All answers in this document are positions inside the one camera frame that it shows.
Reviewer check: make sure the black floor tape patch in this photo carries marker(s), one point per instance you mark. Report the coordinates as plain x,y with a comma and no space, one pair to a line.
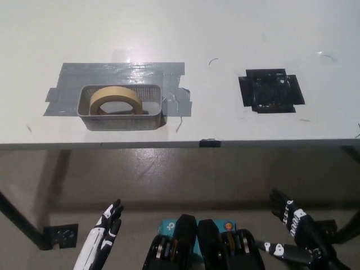
60,236

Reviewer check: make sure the black table leg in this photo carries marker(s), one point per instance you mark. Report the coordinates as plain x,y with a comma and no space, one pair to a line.
19,220
348,227

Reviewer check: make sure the beige masking tape roll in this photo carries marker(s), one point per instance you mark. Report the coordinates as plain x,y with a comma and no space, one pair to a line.
112,91

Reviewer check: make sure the black tape square patch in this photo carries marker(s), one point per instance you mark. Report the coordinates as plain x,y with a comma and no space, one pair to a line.
270,90

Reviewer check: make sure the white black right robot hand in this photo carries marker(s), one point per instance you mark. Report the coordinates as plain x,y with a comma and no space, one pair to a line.
306,227

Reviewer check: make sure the small grey perforated container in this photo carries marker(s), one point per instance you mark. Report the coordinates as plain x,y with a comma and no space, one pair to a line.
121,122

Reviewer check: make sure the black teal robot torso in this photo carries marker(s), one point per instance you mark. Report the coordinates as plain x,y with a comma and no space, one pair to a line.
205,247

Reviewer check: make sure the black table frame bar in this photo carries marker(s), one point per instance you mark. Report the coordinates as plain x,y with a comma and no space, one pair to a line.
351,153

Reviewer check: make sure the grey duct tape patch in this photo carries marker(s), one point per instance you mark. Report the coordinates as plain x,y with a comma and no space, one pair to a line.
112,70

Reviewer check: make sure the small black tape piece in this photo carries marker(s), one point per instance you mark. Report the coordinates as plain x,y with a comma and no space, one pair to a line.
209,143

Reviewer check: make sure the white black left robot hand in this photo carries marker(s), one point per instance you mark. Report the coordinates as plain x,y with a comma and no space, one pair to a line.
98,242

